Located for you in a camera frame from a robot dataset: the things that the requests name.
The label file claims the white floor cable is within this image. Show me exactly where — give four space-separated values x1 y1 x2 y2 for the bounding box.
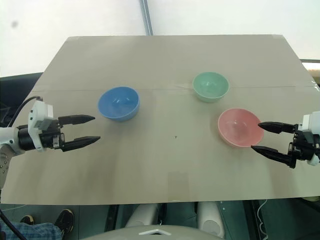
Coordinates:
254 199 270 240

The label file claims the black sneaker with yellow trim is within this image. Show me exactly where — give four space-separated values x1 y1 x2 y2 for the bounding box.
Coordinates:
53 208 75 236
19 214 35 226

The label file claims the white robot leg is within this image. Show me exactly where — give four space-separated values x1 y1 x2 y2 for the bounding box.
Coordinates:
124 203 161 229
198 200 226 239

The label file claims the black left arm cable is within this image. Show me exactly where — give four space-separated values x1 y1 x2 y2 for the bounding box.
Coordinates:
9 95 45 127

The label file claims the grey robot torso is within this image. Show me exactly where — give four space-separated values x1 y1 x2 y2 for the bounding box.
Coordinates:
99 223 216 240

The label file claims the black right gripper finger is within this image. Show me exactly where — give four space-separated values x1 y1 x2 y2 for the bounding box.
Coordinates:
250 145 299 169
257 121 299 134

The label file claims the green bowl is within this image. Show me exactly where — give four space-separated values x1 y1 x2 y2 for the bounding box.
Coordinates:
191 71 230 104

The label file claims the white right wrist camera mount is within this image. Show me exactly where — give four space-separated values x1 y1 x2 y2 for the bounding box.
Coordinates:
301 113 320 167

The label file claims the black floor cable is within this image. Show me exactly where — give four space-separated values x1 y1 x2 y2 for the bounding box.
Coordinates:
0 208 19 240

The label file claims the blue plaid trouser leg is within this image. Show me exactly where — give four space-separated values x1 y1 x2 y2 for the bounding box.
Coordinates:
0 220 63 240

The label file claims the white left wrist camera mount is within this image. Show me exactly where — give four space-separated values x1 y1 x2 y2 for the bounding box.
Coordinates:
27 99 54 152

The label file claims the red bowl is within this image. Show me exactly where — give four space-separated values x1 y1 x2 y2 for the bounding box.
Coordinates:
217 107 265 148

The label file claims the grey metal post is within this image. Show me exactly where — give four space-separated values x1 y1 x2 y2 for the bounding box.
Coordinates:
139 0 154 36

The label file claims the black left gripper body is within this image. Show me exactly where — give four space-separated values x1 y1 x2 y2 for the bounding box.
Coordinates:
39 117 67 151

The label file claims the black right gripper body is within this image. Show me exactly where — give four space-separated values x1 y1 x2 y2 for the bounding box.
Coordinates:
288 123 320 162

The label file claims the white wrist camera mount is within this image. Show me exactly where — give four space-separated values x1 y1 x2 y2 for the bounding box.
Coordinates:
27 99 54 152
301 113 320 167

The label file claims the blue bowl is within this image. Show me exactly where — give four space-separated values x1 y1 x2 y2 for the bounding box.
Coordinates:
97 86 140 123

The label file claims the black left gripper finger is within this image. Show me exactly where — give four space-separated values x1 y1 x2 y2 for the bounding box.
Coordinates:
58 114 96 126
60 135 102 153

